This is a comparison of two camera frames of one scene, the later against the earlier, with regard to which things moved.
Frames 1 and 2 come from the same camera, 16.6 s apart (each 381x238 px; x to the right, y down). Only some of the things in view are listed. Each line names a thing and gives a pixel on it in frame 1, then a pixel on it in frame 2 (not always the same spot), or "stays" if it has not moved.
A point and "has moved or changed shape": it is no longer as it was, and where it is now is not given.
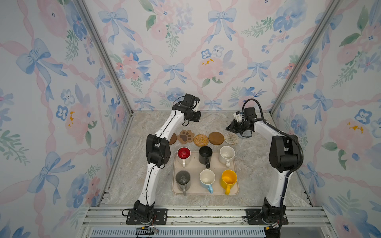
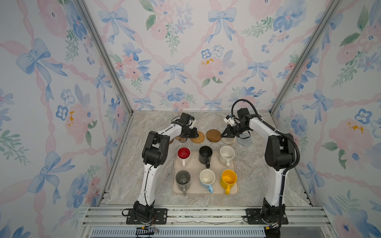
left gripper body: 192,112 -> 190,133
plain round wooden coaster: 216,138 has moved or changed shape
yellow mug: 228,178 stays
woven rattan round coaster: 201,140 has moved or changed shape
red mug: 183,154 stays
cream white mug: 226,155 stays
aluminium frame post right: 305,56 stays
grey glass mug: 183,179 stays
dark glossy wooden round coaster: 173,139 stays
